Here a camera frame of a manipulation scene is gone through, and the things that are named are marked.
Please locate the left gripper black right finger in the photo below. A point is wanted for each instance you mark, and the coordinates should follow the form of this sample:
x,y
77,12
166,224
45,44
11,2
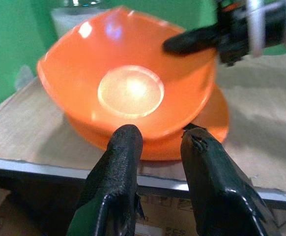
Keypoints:
x,y
214,177

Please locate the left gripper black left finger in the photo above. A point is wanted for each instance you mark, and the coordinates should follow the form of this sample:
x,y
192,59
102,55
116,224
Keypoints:
x,y
113,182

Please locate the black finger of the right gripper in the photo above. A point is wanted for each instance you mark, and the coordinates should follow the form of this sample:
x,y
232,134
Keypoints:
x,y
189,41

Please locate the orange square plastic bowl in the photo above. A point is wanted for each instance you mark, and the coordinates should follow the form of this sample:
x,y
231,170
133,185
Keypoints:
x,y
133,49

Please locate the orange plastic plate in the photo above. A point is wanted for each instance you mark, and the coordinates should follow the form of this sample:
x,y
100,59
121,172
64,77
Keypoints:
x,y
157,151

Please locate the printed cardboard box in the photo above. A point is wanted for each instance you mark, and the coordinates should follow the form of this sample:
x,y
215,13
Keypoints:
x,y
167,216

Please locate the white cylinder container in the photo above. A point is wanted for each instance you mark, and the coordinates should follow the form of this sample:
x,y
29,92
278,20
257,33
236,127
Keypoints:
x,y
64,22

